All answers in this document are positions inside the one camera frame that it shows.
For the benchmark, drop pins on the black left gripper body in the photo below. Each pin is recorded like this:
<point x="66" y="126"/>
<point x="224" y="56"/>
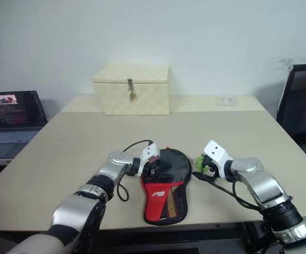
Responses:
<point x="152" y="165"/>

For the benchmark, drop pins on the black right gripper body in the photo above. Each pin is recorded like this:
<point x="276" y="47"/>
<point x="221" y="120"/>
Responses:
<point x="210" y="166"/>

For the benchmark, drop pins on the green zipper pull tag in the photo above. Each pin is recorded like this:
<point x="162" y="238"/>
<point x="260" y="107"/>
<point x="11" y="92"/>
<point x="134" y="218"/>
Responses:
<point x="200" y="162"/>

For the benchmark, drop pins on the black red paddle case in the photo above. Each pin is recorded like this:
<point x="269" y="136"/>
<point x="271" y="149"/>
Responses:
<point x="166" y="201"/>

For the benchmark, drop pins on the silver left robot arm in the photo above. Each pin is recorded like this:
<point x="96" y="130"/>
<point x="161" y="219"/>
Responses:
<point x="89" y="201"/>

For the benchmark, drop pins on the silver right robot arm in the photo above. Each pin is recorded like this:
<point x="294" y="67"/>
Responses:
<point x="263" y="182"/>

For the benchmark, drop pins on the brass padlock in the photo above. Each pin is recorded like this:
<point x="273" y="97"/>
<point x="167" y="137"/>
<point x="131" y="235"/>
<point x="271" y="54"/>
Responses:
<point x="132" y="95"/>

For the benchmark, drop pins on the cream lidded box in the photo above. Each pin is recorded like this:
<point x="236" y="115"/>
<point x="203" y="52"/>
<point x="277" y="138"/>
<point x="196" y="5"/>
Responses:
<point x="134" y="92"/>

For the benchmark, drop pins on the black office chair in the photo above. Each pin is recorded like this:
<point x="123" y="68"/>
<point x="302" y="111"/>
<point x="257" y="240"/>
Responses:
<point x="300" y="111"/>

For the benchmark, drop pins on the grey open laptop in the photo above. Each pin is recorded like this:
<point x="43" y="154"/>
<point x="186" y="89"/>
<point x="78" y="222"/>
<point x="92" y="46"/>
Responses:
<point x="12" y="116"/>

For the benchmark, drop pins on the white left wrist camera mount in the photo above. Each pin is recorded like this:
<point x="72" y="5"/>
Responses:
<point x="150" y="152"/>

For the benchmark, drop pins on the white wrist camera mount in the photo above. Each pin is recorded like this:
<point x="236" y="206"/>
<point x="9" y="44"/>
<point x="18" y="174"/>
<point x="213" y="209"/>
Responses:
<point x="217" y="153"/>
<point x="150" y="152"/>

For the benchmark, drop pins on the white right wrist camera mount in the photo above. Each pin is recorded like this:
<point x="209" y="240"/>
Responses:
<point x="217" y="153"/>

